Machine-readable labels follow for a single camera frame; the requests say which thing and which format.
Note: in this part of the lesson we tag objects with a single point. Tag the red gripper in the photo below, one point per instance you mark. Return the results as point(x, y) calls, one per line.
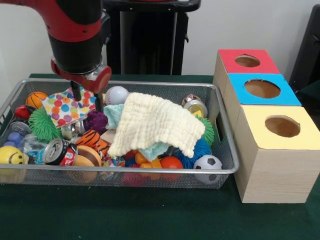
point(101, 80)

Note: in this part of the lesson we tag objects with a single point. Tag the polka dot cloth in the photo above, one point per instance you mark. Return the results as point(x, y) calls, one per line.
point(65, 110)

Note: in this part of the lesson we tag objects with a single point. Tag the light blue muslin cloth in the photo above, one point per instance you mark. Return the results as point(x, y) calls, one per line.
point(113, 115)

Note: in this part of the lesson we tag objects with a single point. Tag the orange striped tiger plush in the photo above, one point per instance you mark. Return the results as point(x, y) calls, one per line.
point(93, 141)

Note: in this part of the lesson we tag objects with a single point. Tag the plush hamburger toy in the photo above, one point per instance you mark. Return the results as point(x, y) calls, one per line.
point(87, 156)

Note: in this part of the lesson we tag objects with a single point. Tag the cream muslin cloth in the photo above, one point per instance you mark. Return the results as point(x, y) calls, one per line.
point(155, 122)

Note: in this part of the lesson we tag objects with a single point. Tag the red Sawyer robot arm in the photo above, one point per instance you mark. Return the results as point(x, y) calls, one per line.
point(72, 25)

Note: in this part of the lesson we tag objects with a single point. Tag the shallow mesh bin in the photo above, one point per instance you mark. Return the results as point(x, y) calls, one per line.
point(150, 178)

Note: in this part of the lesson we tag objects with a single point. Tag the wooden box with three holes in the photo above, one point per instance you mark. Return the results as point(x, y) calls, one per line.
point(275, 175)

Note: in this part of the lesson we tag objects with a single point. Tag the white toy baseball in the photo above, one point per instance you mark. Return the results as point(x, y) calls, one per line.
point(116, 95)

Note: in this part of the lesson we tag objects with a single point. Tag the green spiky ball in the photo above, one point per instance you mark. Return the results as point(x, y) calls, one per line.
point(42, 123)

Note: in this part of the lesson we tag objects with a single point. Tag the small orange basketball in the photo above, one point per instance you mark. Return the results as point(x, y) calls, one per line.
point(35, 100)

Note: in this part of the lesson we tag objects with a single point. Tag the red soda can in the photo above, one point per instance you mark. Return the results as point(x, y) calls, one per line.
point(60, 152)

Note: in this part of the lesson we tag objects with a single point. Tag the yellow ball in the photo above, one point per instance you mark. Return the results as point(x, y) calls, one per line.
point(12, 155)

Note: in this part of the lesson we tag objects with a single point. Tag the dark green tablecloth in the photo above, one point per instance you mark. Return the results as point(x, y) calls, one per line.
point(150, 215)
point(311, 100)

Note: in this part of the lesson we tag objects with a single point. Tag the small soccer ball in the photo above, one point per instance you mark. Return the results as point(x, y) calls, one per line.
point(208, 162)

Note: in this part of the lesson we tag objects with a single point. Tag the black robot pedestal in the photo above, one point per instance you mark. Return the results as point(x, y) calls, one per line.
point(150, 42)

